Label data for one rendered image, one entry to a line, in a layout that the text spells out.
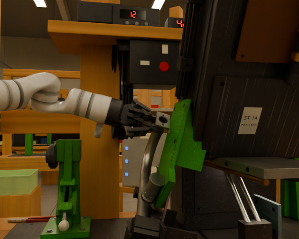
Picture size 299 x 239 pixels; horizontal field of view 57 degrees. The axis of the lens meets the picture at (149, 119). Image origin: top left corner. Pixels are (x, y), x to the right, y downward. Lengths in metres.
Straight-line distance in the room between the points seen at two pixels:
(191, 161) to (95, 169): 0.44
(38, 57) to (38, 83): 10.50
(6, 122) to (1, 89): 0.48
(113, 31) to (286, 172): 0.65
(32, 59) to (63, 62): 1.11
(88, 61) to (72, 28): 0.15
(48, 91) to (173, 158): 0.35
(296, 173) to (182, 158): 0.25
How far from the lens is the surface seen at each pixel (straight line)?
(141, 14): 1.00
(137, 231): 0.67
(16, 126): 1.13
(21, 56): 11.35
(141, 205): 0.72
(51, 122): 1.11
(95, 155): 1.00
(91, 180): 1.02
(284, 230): 0.97
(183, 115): 0.65
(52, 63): 11.07
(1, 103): 0.67
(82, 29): 0.94
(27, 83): 0.71
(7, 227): 1.07
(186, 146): 0.67
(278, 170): 0.55
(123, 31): 0.94
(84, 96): 0.73
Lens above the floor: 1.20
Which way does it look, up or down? 2 degrees up
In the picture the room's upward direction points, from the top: straight up
